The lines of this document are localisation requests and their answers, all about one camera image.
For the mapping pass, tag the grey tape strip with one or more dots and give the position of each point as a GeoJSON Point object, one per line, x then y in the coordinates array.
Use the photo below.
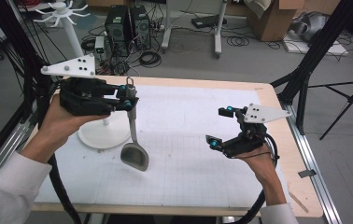
{"type": "Point", "coordinates": [307, 173]}

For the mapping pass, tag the aluminium rail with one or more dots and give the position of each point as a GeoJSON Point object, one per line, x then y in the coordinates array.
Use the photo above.
{"type": "Point", "coordinates": [3, 149]}
{"type": "Point", "coordinates": [314, 168]}

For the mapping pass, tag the black metal frame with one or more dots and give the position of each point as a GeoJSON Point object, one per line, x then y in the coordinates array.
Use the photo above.
{"type": "Point", "coordinates": [317, 46]}
{"type": "Point", "coordinates": [25, 46]}

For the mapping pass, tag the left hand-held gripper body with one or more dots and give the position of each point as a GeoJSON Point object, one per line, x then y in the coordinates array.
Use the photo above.
{"type": "Point", "coordinates": [81, 96]}

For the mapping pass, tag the thin wooden stick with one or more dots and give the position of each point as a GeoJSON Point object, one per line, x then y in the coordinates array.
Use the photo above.
{"type": "Point", "coordinates": [298, 201]}

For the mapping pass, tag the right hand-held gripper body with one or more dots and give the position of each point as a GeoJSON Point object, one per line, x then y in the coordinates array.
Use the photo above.
{"type": "Point", "coordinates": [261, 113]}

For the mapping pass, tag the black tripod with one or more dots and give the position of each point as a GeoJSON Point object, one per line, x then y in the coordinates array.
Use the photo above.
{"type": "Point", "coordinates": [350, 99]}

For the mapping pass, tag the small silver box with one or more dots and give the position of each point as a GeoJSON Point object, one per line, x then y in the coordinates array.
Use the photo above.
{"type": "Point", "coordinates": [99, 44]}

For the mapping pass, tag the white floor board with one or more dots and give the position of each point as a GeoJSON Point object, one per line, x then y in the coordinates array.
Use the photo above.
{"type": "Point", "coordinates": [321, 48]}

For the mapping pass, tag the black computer tower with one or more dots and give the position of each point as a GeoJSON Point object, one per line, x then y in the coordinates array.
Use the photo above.
{"type": "Point", "coordinates": [117, 31]}
{"type": "Point", "coordinates": [141, 28]}

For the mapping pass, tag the white rolling stand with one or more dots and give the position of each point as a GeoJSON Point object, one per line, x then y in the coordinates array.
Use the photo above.
{"type": "Point", "coordinates": [218, 37]}

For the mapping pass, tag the beige cloth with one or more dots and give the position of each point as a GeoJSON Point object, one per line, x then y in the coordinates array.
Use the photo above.
{"type": "Point", "coordinates": [258, 6]}

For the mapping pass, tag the cardboard box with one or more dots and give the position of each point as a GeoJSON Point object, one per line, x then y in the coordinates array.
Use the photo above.
{"type": "Point", "coordinates": [274, 25]}

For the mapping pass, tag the person's left hand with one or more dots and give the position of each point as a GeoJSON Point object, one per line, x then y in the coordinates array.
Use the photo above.
{"type": "Point", "coordinates": [62, 127]}

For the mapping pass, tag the grey rounded appliance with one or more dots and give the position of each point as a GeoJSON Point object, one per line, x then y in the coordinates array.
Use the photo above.
{"type": "Point", "coordinates": [311, 26]}

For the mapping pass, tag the white hook stand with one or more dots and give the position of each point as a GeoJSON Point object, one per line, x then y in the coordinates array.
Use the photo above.
{"type": "Point", "coordinates": [103, 137]}

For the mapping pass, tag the person's right hand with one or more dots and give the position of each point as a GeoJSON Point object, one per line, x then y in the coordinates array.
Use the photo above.
{"type": "Point", "coordinates": [260, 165]}

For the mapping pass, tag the white grid mat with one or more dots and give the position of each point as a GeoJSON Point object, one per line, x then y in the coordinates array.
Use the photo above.
{"type": "Point", "coordinates": [180, 140]}

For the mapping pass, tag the flat black box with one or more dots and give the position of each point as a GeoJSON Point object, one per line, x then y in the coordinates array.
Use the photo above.
{"type": "Point", "coordinates": [207, 21]}

